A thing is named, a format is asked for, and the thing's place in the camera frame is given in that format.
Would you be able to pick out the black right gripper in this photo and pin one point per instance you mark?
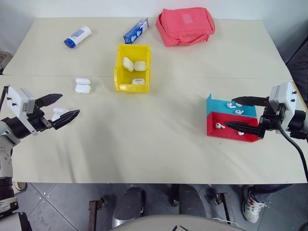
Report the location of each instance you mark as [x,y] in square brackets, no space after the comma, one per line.
[269,120]

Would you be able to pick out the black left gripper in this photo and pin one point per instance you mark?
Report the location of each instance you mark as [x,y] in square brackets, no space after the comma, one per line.
[36,119]

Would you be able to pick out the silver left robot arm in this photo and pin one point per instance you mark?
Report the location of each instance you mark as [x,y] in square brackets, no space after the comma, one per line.
[6,146]

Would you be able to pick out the yellow plastic bin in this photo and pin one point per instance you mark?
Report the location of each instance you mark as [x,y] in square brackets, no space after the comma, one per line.
[130,87]

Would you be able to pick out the red and blue stepped tray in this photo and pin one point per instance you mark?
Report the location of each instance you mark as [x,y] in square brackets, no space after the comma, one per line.
[231,120]

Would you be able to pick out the dark chair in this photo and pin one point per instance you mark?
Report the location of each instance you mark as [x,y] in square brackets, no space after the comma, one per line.
[299,69]

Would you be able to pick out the grey round object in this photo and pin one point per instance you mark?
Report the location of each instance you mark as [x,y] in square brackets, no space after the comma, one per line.
[4,60]

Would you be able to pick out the white bottle with blue cap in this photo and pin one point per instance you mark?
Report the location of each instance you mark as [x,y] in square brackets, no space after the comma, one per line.
[79,34]

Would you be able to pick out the person leg in jeans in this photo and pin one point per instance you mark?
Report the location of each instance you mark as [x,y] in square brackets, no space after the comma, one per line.
[272,191]

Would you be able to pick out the beige caster wheel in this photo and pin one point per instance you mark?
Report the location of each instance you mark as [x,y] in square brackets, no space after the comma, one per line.
[20,187]

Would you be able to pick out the white sneaker of person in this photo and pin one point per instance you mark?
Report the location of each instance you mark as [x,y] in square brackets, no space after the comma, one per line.
[252,207]

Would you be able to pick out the rusty metal bar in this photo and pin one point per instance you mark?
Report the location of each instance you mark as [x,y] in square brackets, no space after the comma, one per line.
[92,216]
[228,207]

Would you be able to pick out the dark rounded shape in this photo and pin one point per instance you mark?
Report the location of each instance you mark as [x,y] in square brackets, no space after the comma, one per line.
[131,204]
[192,202]

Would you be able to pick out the pink fabric pouch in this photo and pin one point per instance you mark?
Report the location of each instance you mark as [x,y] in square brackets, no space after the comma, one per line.
[185,25]

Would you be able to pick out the blue and white carton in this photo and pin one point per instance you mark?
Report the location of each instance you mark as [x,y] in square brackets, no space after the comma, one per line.
[136,31]

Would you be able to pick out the light grey robot torso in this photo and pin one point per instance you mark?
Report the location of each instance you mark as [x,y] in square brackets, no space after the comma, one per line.
[178,222]

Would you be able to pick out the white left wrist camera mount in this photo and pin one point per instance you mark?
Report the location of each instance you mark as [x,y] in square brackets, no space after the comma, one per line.
[18,101]

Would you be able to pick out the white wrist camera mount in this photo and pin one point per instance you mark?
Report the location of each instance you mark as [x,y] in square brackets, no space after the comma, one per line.
[18,101]
[284,96]

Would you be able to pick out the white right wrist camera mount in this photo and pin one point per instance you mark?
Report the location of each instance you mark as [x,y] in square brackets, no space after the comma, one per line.
[284,96]

